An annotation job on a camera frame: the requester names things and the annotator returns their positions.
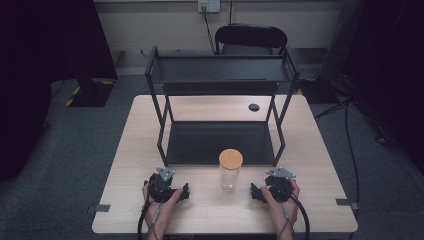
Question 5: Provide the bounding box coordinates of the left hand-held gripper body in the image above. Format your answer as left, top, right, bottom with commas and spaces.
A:
147, 166, 178, 204

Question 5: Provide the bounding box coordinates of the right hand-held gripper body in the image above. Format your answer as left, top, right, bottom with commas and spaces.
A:
264, 166, 297, 204

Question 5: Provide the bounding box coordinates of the glass jar with wooden lid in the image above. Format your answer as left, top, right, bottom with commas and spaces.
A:
218, 148, 244, 192

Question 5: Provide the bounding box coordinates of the black metal shelf rack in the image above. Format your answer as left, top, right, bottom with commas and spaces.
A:
144, 45, 300, 168

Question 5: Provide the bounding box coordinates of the person's left hand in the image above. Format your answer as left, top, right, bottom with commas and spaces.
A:
141, 181, 185, 228

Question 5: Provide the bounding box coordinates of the person's right hand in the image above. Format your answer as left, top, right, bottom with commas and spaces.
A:
260, 178, 301, 229

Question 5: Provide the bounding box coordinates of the black floor box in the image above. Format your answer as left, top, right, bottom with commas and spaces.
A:
295, 77, 338, 105

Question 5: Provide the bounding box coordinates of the black stand base yellow tape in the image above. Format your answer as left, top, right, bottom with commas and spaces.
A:
64, 77, 118, 108

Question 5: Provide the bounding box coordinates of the black chair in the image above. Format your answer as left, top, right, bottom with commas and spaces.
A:
214, 23, 289, 56

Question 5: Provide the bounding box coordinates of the black curtain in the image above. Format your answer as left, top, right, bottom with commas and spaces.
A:
342, 0, 424, 174
0, 0, 119, 184

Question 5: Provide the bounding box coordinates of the thin grey left gripper cable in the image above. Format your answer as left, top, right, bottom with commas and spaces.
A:
149, 202, 162, 240

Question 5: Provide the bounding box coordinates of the thin grey gripper cable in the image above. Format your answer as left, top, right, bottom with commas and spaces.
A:
149, 202, 162, 240
279, 202, 296, 240

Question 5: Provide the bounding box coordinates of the thin grey right gripper cable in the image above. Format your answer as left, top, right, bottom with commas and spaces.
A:
279, 202, 296, 240

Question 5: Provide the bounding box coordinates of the thick black left gripper cable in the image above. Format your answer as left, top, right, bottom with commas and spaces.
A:
137, 199, 152, 240

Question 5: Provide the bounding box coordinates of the thick black gripper cable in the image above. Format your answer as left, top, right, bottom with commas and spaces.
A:
289, 192, 311, 240
137, 199, 152, 240

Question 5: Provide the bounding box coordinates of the thick black right gripper cable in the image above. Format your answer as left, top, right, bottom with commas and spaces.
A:
289, 192, 311, 240

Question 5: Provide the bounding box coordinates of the grey table edge bracket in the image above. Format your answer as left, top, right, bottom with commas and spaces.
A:
335, 198, 361, 211
86, 203, 111, 215

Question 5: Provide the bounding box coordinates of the black floor cable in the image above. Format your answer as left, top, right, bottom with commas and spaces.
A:
313, 97, 362, 205

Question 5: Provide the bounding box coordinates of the black wall socket cable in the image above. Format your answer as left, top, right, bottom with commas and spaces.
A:
201, 5, 218, 55

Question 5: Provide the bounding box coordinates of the white wall socket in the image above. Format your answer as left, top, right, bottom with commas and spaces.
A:
197, 0, 222, 14

